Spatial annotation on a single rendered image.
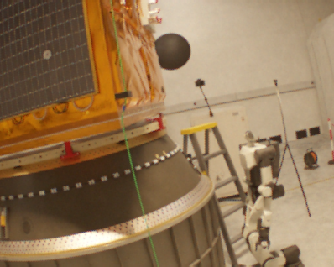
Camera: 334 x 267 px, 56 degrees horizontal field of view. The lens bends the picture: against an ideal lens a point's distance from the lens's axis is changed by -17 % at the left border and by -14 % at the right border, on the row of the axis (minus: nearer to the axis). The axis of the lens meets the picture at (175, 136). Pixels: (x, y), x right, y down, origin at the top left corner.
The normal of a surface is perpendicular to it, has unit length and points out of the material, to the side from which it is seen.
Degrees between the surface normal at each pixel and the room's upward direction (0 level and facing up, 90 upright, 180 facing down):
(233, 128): 90
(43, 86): 90
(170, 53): 90
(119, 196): 62
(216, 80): 90
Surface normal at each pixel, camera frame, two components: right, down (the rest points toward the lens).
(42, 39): -0.08, 0.11
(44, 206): 0.00, -0.39
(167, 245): 0.69, -0.07
